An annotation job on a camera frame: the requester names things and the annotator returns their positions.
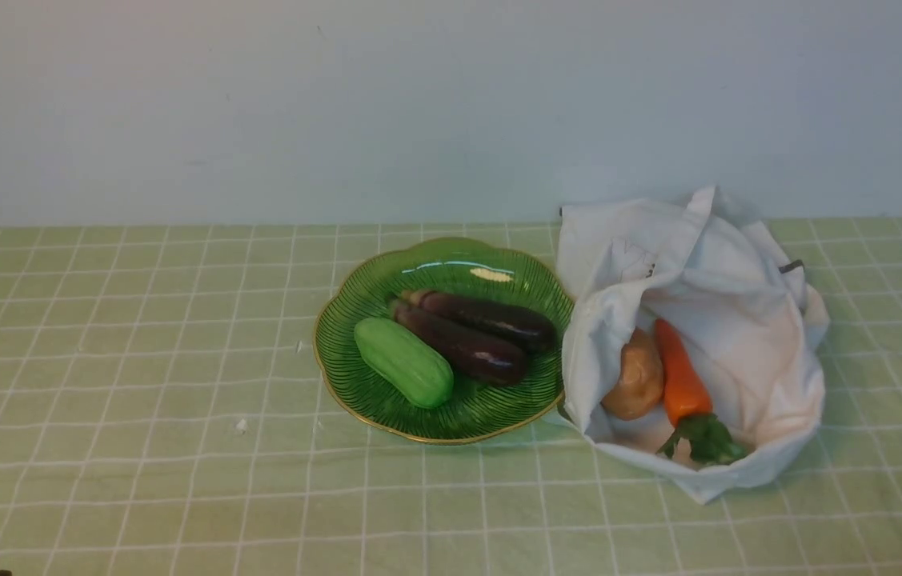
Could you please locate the green toy cucumber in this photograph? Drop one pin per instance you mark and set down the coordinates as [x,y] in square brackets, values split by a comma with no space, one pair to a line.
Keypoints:
[423,377]

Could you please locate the orange toy carrot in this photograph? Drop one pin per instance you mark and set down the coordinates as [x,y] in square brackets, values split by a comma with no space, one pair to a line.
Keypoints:
[688,405]

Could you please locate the white cloth bag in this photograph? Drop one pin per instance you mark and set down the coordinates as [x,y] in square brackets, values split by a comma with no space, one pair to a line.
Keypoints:
[750,321]

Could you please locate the green ribbed glass plate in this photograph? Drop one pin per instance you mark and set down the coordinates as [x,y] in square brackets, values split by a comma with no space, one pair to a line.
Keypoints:
[475,411]

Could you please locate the front purple toy eggplant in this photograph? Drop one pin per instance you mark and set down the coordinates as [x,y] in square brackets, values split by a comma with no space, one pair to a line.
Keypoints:
[478,355]

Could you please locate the purple toy eggplant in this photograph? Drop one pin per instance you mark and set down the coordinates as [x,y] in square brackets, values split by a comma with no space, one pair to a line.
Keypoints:
[530,330]
[478,355]

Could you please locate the rear purple toy eggplant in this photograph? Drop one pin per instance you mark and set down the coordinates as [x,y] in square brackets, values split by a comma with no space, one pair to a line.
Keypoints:
[530,330]

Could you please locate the brown toy potato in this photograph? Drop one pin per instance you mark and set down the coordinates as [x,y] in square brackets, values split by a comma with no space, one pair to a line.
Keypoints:
[639,387]

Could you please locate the green checked tablecloth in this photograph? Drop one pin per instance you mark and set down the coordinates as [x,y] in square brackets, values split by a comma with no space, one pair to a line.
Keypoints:
[161,413]

